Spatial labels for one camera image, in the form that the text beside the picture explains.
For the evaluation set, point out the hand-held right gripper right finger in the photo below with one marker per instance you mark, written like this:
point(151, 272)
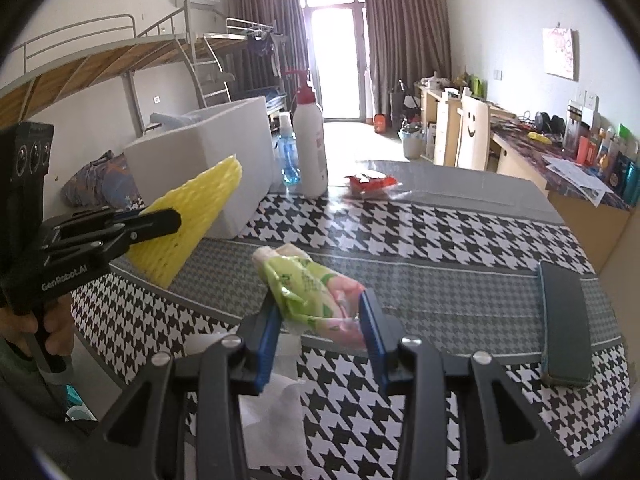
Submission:
point(375, 340)

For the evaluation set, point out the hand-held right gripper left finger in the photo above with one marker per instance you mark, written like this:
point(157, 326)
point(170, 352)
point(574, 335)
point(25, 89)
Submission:
point(267, 345)

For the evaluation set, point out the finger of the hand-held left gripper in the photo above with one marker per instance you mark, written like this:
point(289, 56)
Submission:
point(155, 225)

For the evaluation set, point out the yellow foam net sleeve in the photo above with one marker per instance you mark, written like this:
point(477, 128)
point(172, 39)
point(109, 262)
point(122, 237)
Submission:
point(200, 200)

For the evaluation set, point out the green wet wipes packet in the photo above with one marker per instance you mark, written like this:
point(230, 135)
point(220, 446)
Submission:
point(300, 285)

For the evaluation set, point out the white foam box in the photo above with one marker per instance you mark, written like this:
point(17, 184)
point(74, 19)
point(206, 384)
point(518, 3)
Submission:
point(235, 160)

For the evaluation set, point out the person's left hand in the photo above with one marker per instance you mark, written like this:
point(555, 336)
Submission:
point(62, 325)

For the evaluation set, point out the blue patterned quilt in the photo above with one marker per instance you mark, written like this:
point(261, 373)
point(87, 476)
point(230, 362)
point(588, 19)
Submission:
point(125, 185)

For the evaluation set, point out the grey orange jacket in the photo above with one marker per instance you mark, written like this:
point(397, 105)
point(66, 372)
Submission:
point(85, 185)

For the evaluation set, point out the white tissue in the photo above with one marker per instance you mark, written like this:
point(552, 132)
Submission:
point(275, 420)

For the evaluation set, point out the houndstooth tablecloth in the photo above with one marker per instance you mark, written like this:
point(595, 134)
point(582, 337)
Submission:
point(450, 260)

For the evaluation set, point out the metal bunk bed with ladder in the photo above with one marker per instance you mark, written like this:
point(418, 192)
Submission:
point(100, 65)

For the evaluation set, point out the blue liquid spray bottle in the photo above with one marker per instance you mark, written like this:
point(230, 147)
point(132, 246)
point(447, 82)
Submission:
point(289, 160)

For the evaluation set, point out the red snack packet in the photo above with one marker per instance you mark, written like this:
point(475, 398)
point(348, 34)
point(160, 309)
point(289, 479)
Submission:
point(370, 185)

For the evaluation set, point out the white bottle with red pump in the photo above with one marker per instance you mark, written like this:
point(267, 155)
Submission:
point(310, 150)

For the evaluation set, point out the dark blue bedding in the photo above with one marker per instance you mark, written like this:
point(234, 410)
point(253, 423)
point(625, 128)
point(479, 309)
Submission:
point(275, 96)

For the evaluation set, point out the dark rectangular case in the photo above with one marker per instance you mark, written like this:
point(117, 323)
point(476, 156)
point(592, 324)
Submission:
point(565, 320)

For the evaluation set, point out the teal plastic object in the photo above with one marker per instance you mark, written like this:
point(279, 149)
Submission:
point(80, 405)

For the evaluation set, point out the white trash bin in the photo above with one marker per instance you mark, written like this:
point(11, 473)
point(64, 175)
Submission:
point(412, 145)

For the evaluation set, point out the dark hanging clothes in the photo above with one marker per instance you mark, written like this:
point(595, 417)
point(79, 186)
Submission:
point(262, 46)

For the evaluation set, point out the orange bottle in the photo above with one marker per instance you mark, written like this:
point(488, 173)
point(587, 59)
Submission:
point(382, 123)

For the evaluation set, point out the wooden desk with drawers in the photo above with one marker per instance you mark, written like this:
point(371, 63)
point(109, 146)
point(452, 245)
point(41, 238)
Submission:
point(440, 130)

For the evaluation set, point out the wooden desk with patterned top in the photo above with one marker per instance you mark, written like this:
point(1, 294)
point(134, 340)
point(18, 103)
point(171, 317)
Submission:
point(575, 230)

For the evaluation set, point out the wooden chair with smiley face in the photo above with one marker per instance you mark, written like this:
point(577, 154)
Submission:
point(472, 130)

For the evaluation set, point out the black bag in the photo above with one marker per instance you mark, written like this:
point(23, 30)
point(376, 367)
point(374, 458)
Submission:
point(404, 102)

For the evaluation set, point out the brown curtain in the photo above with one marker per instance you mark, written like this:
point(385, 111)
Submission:
point(405, 35)
point(270, 10)

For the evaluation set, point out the glass balcony door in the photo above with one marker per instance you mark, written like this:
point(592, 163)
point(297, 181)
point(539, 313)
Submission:
point(340, 60)

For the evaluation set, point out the printed papers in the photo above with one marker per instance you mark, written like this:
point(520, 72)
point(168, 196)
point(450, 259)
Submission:
point(575, 175)

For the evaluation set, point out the yellow object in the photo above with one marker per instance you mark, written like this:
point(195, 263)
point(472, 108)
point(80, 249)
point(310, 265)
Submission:
point(539, 137)

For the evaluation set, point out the black headphones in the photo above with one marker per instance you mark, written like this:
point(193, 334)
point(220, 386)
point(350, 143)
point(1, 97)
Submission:
point(549, 122)

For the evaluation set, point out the row of bottles and boxes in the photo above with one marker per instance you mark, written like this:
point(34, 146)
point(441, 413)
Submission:
point(605, 155)

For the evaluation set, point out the white wall socket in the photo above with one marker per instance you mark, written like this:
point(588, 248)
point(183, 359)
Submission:
point(589, 100)

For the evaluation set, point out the pink wall picture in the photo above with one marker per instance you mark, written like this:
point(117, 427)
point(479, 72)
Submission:
point(561, 55)

